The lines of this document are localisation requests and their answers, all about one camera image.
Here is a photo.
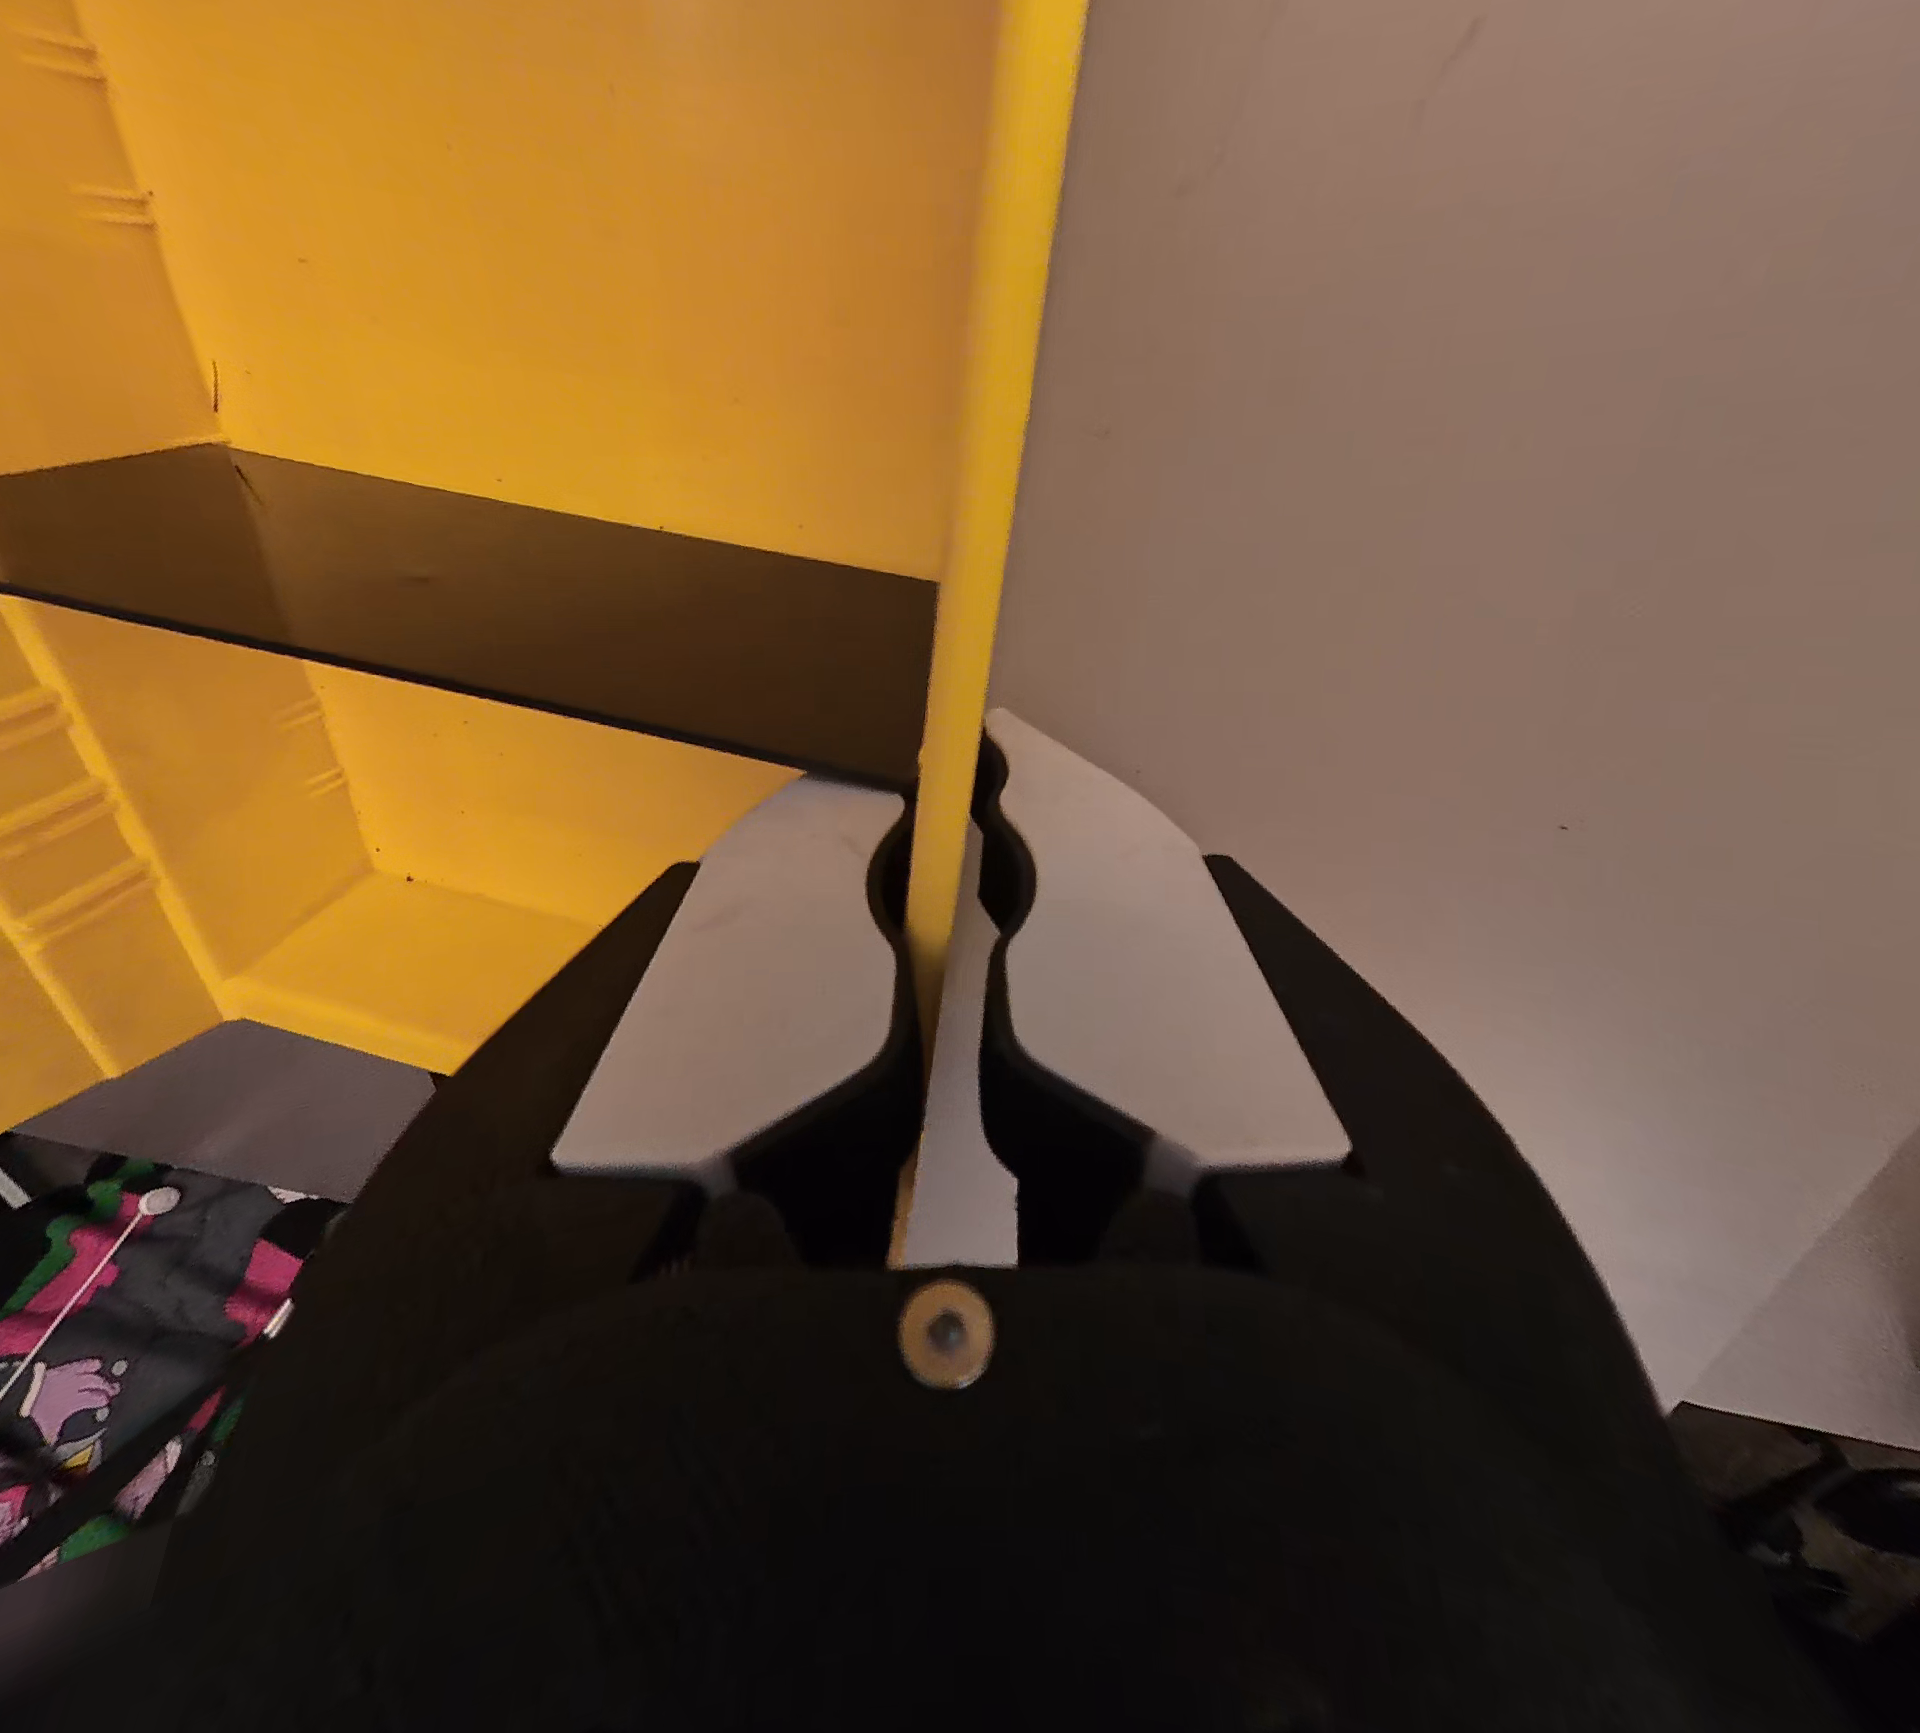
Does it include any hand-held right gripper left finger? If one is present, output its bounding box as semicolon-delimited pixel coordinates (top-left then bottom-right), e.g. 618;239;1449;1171
551;778;924;1263

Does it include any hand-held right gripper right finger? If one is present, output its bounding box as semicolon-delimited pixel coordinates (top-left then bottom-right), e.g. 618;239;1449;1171
976;710;1346;1263

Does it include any yellow plastic bin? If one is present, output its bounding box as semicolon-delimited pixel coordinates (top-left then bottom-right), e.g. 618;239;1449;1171
0;0;1119;1272

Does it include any dark glass shelf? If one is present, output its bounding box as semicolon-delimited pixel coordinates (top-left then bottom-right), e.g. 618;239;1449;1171
0;439;945;780

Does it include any printed colourful cloth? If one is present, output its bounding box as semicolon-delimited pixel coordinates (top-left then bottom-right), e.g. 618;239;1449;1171
0;1150;352;1587

